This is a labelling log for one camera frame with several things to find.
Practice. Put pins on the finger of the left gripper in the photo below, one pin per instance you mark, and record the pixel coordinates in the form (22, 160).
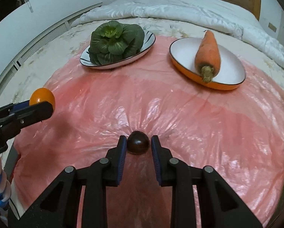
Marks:
(29, 115)
(6, 110)

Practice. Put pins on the white duvet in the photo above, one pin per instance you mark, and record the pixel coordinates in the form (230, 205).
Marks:
(219, 15)

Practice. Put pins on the pink plastic sheet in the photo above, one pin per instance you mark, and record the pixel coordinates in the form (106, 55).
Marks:
(240, 133)

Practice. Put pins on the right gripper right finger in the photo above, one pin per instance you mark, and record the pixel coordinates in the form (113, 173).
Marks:
(219, 204)

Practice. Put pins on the green leafy vegetable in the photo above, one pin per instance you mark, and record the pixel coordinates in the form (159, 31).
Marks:
(113, 41)

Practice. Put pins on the orange enamel dish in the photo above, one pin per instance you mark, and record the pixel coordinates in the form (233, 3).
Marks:
(232, 72)

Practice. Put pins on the white black-rimmed plate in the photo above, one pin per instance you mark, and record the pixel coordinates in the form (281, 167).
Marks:
(149, 41)

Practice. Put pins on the dark plum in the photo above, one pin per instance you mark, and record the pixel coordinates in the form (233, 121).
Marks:
(138, 143)

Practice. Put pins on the orange carrot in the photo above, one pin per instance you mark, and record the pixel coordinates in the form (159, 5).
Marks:
(208, 59)

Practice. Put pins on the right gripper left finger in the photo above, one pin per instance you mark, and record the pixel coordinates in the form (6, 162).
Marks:
(78, 191)

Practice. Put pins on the white radiator cover cabinet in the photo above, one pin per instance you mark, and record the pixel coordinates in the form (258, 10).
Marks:
(26, 26)

